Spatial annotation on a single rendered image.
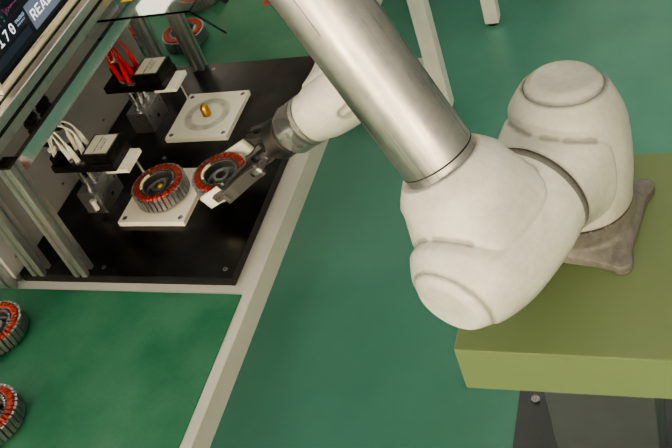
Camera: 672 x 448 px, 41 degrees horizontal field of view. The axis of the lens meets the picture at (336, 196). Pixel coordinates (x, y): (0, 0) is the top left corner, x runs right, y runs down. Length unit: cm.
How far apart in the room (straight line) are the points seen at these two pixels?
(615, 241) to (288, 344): 133
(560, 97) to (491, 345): 35
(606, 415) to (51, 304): 102
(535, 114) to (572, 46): 198
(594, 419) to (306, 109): 73
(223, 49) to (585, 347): 128
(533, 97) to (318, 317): 144
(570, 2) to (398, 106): 236
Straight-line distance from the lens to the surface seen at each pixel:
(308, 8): 102
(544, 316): 128
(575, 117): 117
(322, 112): 143
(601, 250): 132
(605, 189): 122
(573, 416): 167
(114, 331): 166
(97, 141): 179
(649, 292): 130
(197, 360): 153
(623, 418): 165
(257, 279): 160
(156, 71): 190
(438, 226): 108
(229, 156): 171
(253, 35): 222
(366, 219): 271
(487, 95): 302
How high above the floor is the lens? 185
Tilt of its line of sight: 41 degrees down
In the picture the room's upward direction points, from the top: 22 degrees counter-clockwise
